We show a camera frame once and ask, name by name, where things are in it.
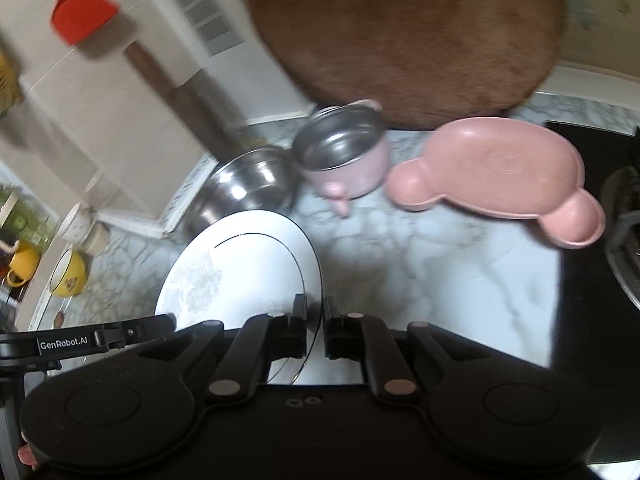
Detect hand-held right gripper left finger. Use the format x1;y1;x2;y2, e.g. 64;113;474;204
135;294;308;405

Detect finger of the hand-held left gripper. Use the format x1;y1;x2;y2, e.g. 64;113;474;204
97;314;177;348

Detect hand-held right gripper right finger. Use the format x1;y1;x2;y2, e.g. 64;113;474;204
322;295;496;407

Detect white floral plate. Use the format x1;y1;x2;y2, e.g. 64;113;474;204
155;210;325;386

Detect stainless steel bowl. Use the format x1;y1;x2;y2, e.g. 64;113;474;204
182;145;301;241

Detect yellow patterned bowl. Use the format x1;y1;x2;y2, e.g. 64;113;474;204
50;249;88;298

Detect yellow cup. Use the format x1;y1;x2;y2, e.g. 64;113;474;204
6;242;41;288

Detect white dotted cup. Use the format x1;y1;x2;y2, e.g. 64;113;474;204
55;203;96;246

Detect green bottles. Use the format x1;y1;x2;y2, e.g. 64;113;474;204
0;185;56;246

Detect pink steel-lined bowl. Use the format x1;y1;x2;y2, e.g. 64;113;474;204
291;100;391;217

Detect pink bear-shaped plate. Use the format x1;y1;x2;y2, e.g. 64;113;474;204
385;116;606;250

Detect black gas stove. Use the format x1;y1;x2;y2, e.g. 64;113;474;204
545;120;640;463

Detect yellow packet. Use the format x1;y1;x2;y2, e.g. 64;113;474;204
0;50;26;116

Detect round wooden cutting board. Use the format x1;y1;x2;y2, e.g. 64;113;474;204
242;0;568;131

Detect stove burner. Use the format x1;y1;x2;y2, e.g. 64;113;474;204
600;165;640;311

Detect red spatula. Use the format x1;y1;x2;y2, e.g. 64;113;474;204
37;0;121;46

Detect white vent grille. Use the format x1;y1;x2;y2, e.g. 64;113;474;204
150;0;246;56

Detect wooden-handled cleaver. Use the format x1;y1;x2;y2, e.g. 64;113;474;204
125;42;241;161

